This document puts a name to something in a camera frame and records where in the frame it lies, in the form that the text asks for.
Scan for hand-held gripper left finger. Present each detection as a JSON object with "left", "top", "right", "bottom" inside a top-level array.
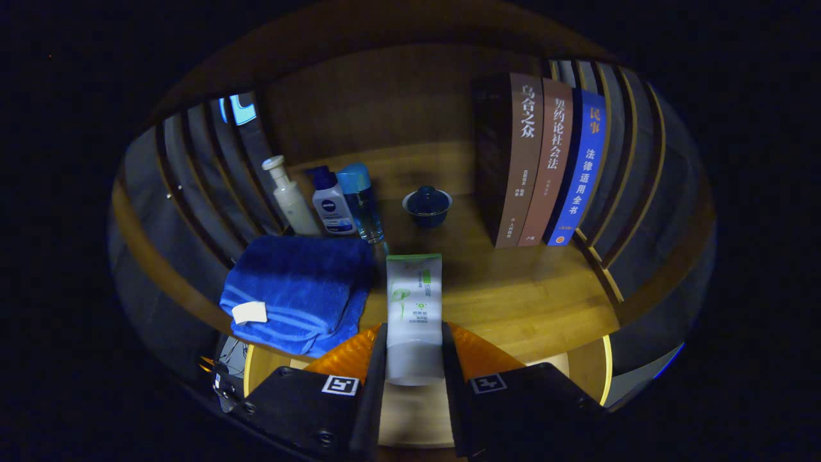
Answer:
[{"left": 221, "top": 323, "right": 389, "bottom": 461}]

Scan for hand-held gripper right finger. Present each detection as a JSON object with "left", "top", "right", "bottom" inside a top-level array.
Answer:
[{"left": 441, "top": 323, "right": 607, "bottom": 459}]

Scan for white and green tube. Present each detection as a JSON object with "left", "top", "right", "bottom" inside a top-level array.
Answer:
[{"left": 385, "top": 253, "right": 445, "bottom": 387}]

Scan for wooden countertop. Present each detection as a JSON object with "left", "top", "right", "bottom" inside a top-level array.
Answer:
[{"left": 112, "top": 141, "right": 642, "bottom": 366}]

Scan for folded blue towel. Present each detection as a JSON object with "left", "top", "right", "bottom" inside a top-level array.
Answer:
[{"left": 219, "top": 234, "right": 376, "bottom": 359}]

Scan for teal clear bottle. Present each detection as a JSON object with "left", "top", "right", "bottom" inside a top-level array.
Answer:
[{"left": 336, "top": 162, "right": 385, "bottom": 244}]

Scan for white lotion bottle blue cap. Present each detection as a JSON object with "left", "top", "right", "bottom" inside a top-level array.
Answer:
[{"left": 305, "top": 166, "right": 357, "bottom": 236}]

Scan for dark blue lidded teacup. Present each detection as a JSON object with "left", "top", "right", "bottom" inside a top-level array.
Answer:
[{"left": 402, "top": 186, "right": 453, "bottom": 228}]

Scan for white pump bottle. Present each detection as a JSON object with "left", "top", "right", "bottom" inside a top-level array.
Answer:
[{"left": 261, "top": 155, "right": 321, "bottom": 236}]

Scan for reddish brown book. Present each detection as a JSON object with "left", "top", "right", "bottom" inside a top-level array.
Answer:
[{"left": 518, "top": 78, "right": 575, "bottom": 247}]

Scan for blue book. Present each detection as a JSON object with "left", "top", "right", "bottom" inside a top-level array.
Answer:
[{"left": 545, "top": 89, "right": 608, "bottom": 246}]

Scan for tangled thin cables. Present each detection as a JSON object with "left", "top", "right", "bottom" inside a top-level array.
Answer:
[{"left": 200, "top": 334, "right": 248, "bottom": 411}]

